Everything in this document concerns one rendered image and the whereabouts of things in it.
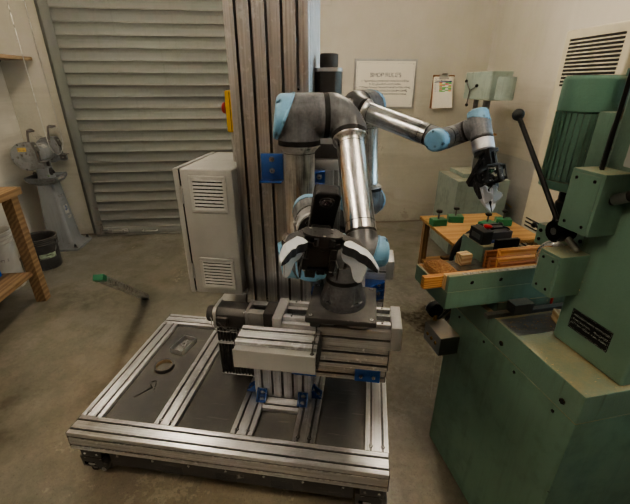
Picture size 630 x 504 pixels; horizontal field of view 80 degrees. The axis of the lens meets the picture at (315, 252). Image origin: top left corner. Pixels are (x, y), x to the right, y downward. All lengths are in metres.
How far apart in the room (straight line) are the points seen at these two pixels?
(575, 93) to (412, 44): 3.11
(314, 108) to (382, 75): 3.18
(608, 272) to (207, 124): 3.55
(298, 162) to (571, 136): 0.75
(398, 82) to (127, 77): 2.60
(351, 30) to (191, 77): 1.58
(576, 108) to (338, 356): 1.00
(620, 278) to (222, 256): 1.16
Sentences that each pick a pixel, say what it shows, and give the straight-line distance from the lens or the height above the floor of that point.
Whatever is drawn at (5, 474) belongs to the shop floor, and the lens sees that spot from 2.22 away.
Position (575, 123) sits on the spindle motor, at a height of 1.39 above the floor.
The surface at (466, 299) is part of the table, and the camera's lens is 1.27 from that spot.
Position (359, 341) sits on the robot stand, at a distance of 1.27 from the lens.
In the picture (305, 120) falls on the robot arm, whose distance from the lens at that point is 1.01.
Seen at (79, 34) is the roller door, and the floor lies 1.88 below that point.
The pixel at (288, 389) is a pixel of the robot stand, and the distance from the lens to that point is 1.73.
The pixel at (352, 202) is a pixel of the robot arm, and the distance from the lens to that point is 0.91.
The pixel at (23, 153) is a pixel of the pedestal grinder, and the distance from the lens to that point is 4.13.
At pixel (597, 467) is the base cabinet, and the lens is 1.43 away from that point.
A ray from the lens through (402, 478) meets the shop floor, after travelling 1.84.
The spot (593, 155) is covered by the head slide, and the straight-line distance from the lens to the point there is 1.25.
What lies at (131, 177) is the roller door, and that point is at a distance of 4.32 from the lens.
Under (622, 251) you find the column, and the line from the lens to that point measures 1.15.
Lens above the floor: 1.48
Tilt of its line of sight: 24 degrees down
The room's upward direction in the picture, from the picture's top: straight up
